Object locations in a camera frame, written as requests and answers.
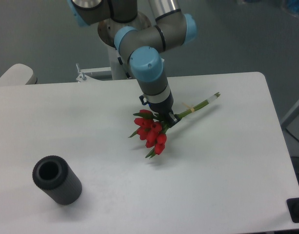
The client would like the dark grey ribbed vase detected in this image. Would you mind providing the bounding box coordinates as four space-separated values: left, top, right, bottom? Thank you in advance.
32 156 82 205

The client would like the white metal base frame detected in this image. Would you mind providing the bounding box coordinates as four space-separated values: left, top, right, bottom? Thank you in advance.
76 63 112 82

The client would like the white chair seat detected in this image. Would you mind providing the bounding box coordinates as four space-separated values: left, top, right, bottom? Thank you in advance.
0 63 38 87

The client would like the black device at table edge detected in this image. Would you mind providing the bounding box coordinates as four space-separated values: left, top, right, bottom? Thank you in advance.
286 198 299 223

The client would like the white furniture at right edge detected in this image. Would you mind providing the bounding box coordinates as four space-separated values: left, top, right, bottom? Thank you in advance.
280 99 299 129

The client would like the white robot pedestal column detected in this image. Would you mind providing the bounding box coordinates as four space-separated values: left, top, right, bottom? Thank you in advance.
97 13 152 80

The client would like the clear bag with blue items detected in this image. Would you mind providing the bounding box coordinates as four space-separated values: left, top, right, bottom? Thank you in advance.
281 0 299 18

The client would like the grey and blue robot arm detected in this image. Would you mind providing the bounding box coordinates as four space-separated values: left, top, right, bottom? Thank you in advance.
67 0 197 127

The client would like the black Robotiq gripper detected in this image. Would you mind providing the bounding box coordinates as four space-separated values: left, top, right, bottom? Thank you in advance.
148 93 181 127

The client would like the black cable on pedestal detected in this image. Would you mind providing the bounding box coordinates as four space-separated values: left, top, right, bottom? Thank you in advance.
117 56 132 80

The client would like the red tulip bouquet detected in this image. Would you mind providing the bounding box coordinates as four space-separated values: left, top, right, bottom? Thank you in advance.
129 92 220 158

